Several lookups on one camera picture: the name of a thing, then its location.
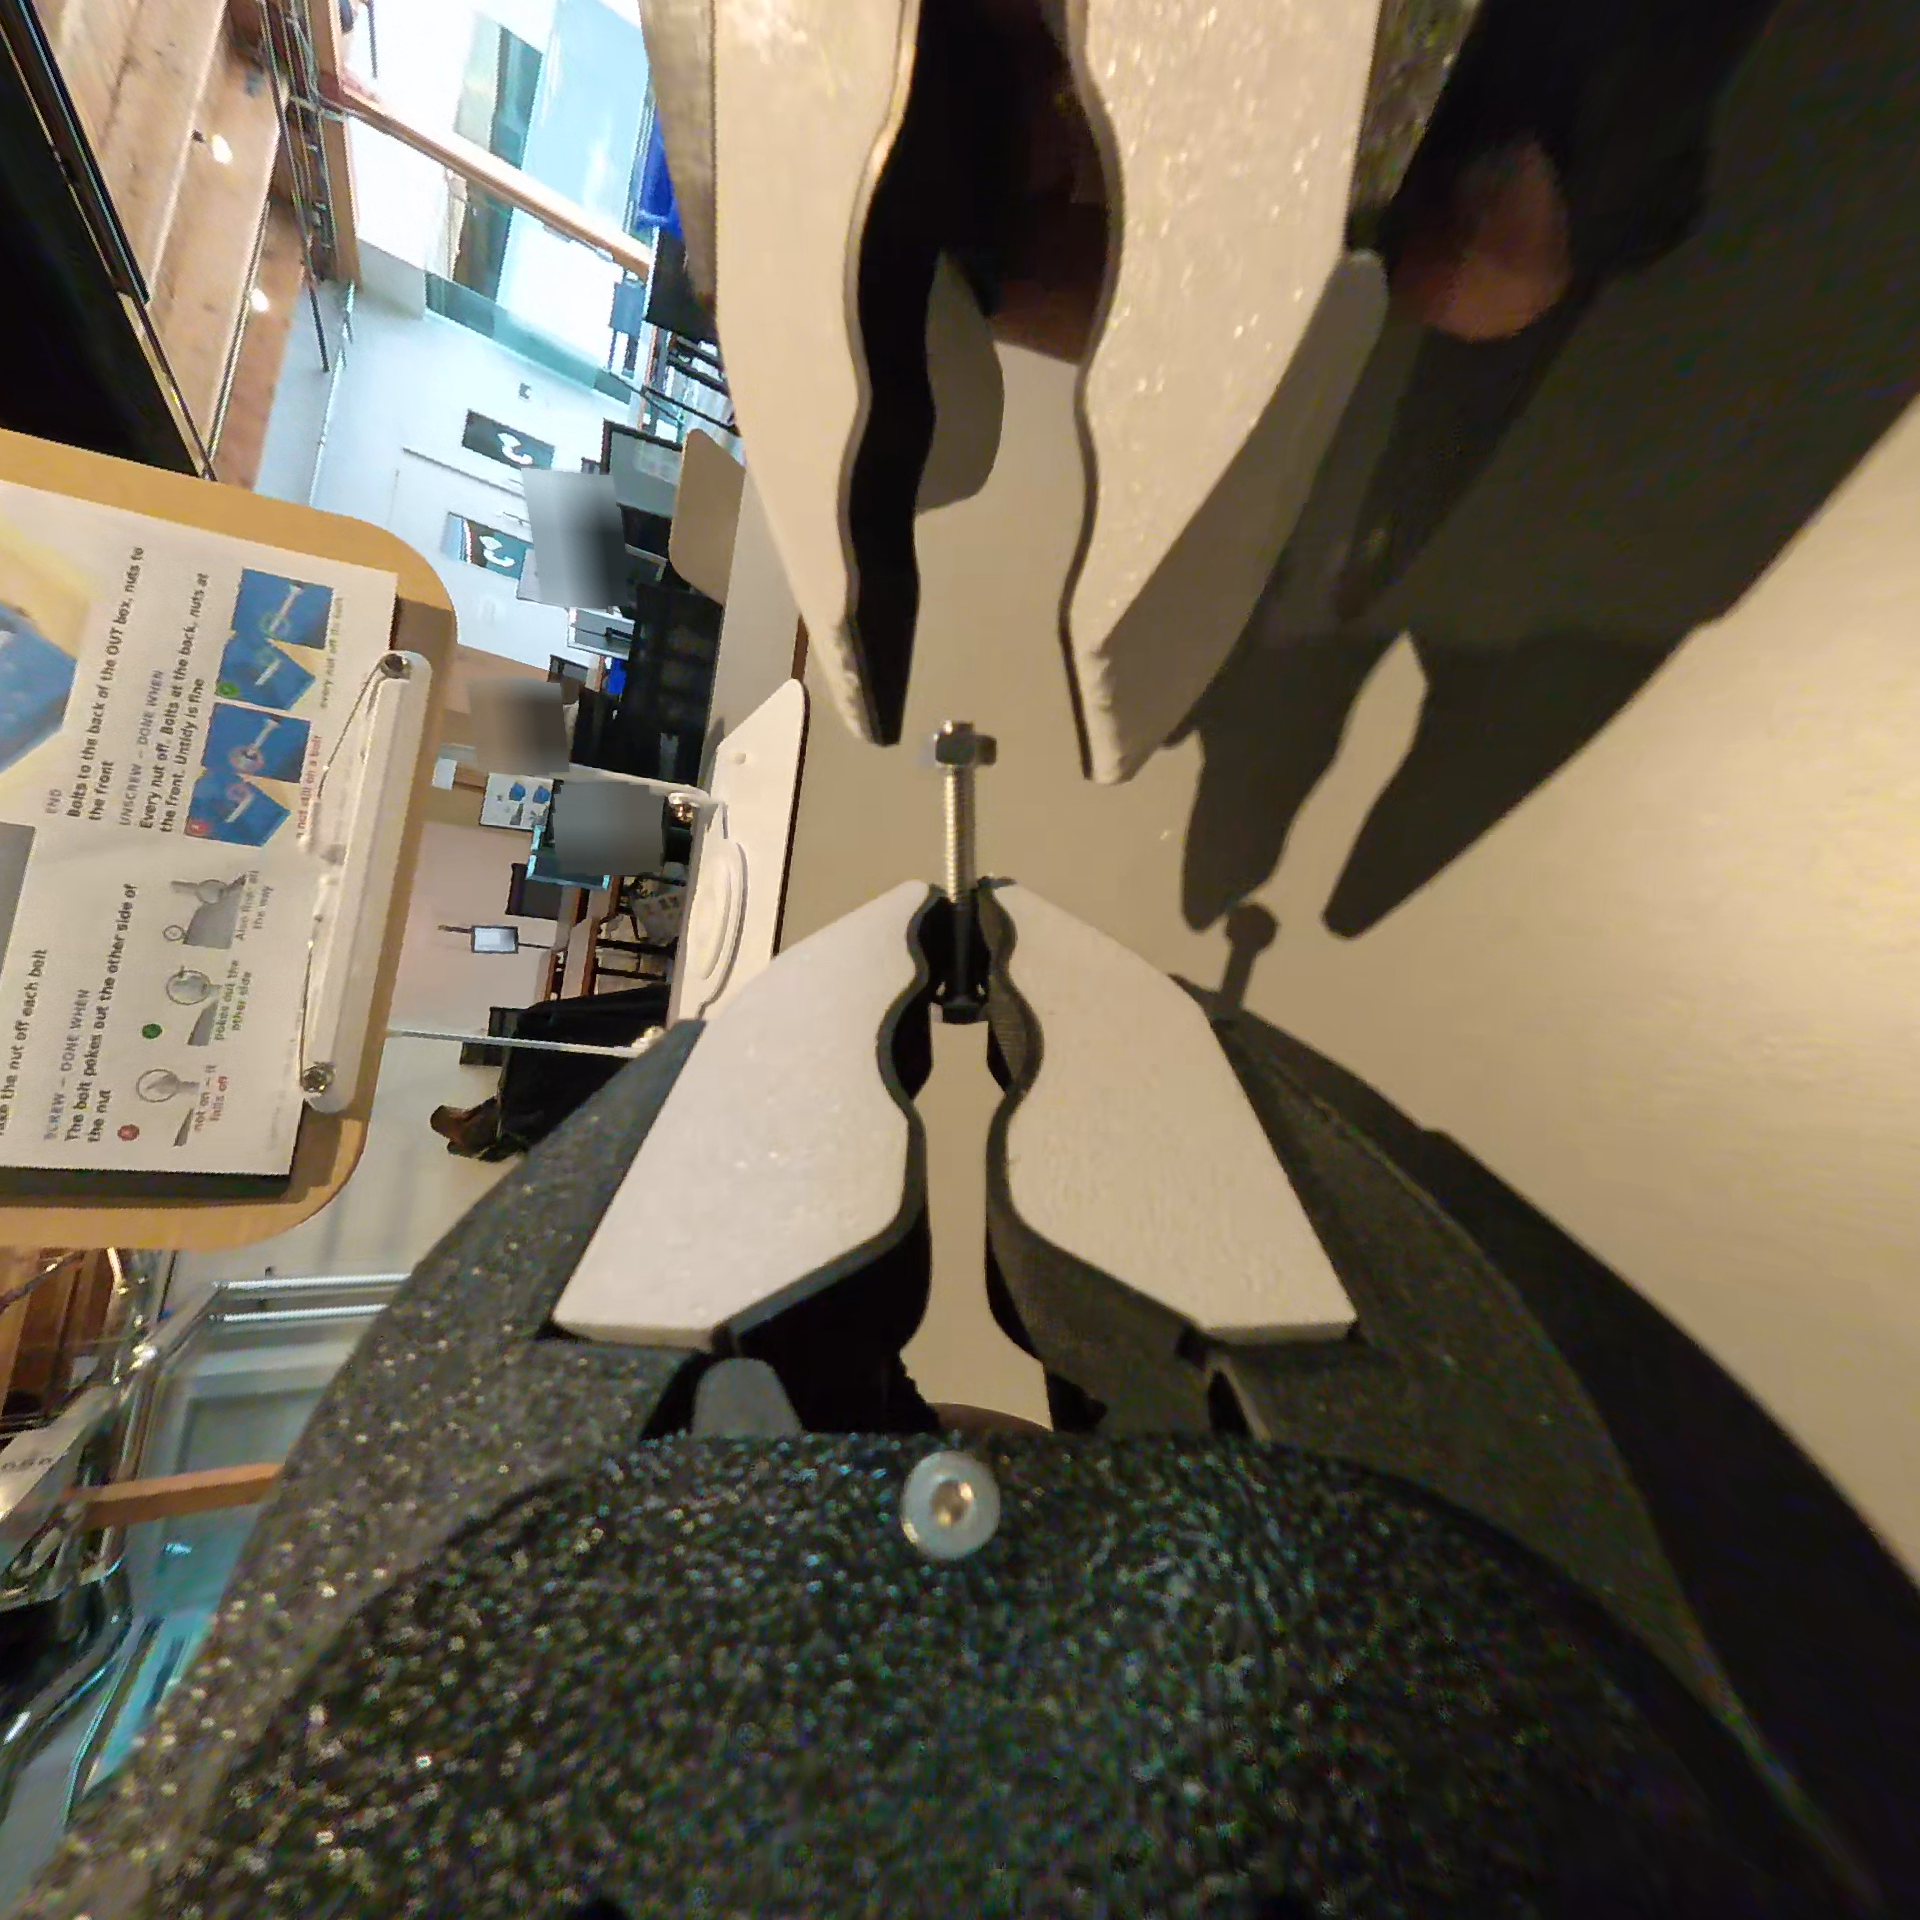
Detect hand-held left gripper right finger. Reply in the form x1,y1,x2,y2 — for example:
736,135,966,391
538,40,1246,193
983,899,1364,1436

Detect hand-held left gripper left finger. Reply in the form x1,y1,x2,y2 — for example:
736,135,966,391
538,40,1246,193
554,878,937,1436

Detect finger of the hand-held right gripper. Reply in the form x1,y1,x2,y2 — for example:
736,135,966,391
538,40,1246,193
1066,0,1391,792
701,0,924,747

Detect silver threaded bolt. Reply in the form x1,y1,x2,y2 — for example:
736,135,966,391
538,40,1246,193
937,725,993,1024

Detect person's right hand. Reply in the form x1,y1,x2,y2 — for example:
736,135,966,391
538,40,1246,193
1391,135,1576,339

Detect wooden chair back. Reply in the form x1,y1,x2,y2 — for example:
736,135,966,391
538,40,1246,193
667,427,748,605

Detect black crate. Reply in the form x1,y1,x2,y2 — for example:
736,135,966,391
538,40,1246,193
608,572,725,736

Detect white clip bar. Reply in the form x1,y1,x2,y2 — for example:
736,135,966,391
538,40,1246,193
297,649,437,1116

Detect wooden document board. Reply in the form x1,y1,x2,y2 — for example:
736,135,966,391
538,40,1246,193
0,427,459,1253

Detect printed instruction sheet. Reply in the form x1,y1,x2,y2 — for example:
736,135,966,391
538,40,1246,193
0,476,404,1177

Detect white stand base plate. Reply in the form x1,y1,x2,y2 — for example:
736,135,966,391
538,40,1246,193
661,676,813,1036

